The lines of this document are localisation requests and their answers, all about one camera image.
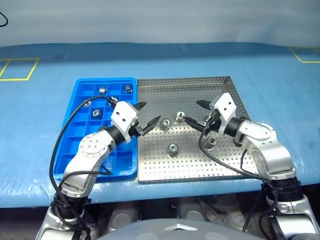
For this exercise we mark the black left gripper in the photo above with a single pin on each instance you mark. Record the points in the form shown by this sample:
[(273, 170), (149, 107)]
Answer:
[(136, 127)]

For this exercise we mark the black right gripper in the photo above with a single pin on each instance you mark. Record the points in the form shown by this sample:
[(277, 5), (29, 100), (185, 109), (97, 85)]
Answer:
[(213, 121)]

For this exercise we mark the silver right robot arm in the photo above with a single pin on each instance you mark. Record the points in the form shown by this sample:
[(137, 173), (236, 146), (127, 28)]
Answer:
[(270, 150)]

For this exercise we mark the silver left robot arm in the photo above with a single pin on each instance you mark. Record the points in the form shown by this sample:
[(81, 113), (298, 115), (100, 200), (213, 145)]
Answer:
[(92, 147)]

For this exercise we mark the blue compartment tray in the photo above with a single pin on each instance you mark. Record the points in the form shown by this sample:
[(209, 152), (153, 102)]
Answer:
[(75, 130)]

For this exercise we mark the perforated metal tray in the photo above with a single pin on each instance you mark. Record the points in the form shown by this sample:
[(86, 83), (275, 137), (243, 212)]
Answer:
[(175, 95)]

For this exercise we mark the blue plastic table cover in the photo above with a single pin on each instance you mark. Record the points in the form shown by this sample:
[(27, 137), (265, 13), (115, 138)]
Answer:
[(175, 62)]

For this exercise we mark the dark crumpled sheet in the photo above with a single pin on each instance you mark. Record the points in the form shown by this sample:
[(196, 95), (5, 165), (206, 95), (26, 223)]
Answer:
[(221, 207)]

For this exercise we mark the grey rounded housing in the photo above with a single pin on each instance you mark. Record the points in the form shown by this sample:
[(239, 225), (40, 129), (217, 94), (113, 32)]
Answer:
[(122, 216), (192, 212)]

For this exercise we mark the grey robot torso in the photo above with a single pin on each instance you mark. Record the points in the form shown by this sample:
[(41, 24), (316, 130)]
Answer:
[(175, 231)]

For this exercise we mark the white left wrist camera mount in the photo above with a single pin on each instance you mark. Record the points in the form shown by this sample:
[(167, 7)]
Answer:
[(123, 113)]

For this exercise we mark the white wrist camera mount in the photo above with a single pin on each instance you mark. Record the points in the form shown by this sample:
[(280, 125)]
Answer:
[(123, 113), (225, 105)]

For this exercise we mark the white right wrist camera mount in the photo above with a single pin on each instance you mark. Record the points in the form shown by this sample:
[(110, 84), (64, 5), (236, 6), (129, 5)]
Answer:
[(225, 105)]

